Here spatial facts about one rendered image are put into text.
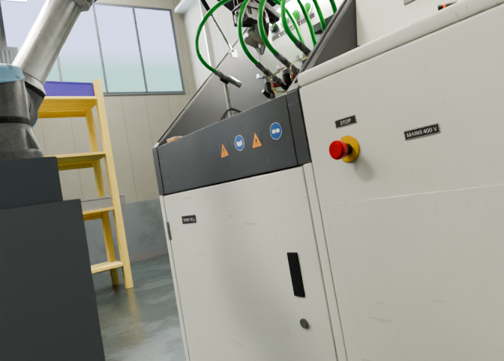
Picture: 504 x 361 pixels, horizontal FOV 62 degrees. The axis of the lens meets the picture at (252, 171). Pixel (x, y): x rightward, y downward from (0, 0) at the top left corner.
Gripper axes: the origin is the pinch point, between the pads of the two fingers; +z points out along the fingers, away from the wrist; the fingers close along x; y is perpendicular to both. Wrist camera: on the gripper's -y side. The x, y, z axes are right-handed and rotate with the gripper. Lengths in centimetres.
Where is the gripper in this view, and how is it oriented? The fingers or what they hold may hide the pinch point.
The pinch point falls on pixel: (262, 51)
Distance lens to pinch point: 139.3
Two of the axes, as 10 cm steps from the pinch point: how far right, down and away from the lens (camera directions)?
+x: 6.3, -1.4, -7.7
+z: 1.7, 9.8, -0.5
